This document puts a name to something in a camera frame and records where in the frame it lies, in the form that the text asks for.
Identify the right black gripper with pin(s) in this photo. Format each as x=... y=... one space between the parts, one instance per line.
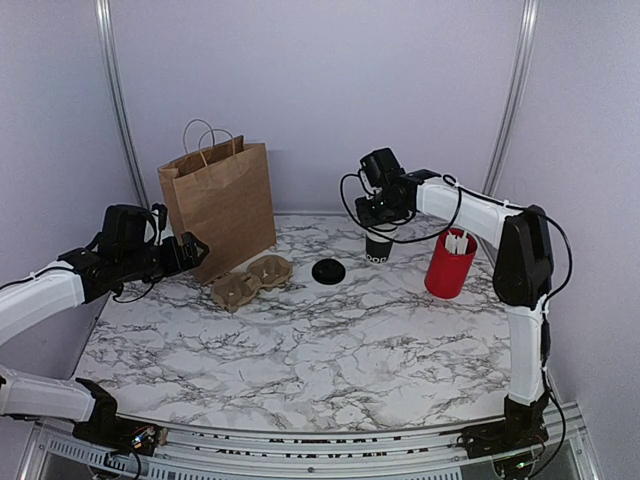
x=367 y=218

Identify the cardboard cup carrier tray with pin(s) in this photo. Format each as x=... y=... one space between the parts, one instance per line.
x=238 y=289

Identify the aluminium frame post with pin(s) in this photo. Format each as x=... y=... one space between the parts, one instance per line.
x=515 y=94
x=108 y=43

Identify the brown paper bag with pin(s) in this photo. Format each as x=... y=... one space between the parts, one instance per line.
x=222 y=195

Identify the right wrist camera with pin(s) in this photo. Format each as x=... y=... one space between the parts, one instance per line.
x=381 y=167

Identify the stack of paper cups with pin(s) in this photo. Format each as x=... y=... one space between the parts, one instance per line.
x=377 y=250

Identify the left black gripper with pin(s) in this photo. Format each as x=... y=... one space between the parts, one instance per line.
x=175 y=262

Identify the left aluminium frame post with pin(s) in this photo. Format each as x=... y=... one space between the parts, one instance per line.
x=108 y=43

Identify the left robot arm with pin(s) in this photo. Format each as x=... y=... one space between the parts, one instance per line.
x=77 y=277

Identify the white sugar packets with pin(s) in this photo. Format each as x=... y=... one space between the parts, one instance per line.
x=456 y=244

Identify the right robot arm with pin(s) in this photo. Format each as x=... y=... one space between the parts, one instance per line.
x=521 y=281

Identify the black plastic cup lid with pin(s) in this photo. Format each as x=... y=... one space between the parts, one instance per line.
x=328 y=271

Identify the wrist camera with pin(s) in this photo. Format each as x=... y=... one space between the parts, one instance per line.
x=128 y=227
x=381 y=167

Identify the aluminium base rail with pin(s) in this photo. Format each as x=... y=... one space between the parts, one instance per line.
x=449 y=451

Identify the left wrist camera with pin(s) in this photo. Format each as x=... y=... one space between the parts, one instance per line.
x=128 y=227

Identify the red cylindrical holder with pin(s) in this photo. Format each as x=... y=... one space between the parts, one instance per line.
x=447 y=273

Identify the right aluminium frame post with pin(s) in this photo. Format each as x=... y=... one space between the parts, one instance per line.
x=515 y=94

